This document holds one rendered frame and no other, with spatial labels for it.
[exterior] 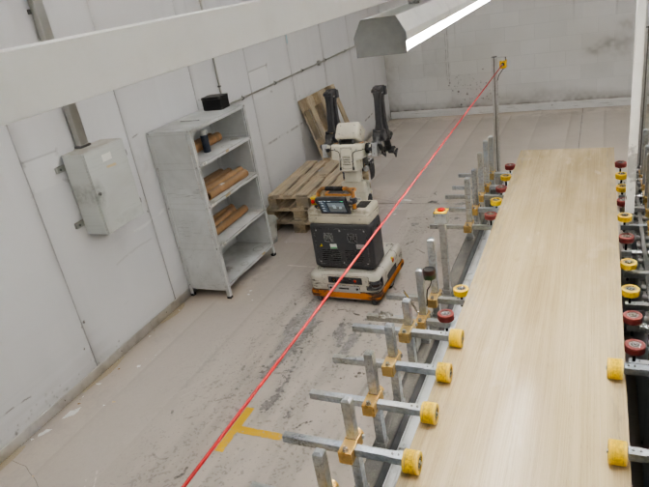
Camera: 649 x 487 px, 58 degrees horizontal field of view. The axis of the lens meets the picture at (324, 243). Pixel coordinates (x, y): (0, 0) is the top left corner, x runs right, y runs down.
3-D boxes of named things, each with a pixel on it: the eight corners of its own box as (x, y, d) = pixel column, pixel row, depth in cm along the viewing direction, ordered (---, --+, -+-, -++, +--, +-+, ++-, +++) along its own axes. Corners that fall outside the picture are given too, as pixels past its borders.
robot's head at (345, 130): (357, 137, 471) (359, 120, 475) (333, 138, 480) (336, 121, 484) (363, 145, 484) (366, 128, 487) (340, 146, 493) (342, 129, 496)
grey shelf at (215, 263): (190, 296, 549) (145, 133, 486) (239, 252, 622) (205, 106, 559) (231, 299, 530) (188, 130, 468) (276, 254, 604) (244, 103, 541)
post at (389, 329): (395, 415, 266) (383, 325, 246) (398, 410, 268) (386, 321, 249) (403, 416, 264) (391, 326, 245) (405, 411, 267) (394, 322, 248)
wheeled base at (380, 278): (381, 303, 475) (378, 276, 465) (311, 298, 502) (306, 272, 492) (406, 265, 530) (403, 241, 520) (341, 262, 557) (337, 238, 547)
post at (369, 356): (377, 448, 244) (362, 353, 224) (380, 443, 247) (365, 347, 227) (385, 449, 242) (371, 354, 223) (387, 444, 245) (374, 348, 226)
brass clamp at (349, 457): (337, 462, 208) (335, 451, 206) (351, 436, 219) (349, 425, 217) (353, 466, 206) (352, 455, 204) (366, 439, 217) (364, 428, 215)
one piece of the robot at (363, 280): (369, 287, 473) (367, 277, 469) (323, 283, 490) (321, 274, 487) (370, 285, 475) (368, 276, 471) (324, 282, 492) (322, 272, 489)
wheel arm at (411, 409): (309, 399, 241) (308, 392, 239) (313, 393, 244) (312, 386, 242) (430, 418, 220) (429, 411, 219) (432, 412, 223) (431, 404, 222)
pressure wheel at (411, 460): (409, 451, 207) (405, 474, 203) (404, 444, 201) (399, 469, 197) (425, 454, 205) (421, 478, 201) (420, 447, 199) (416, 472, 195)
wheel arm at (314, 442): (282, 443, 220) (281, 435, 219) (287, 436, 223) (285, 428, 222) (411, 468, 200) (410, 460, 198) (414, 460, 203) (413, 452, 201)
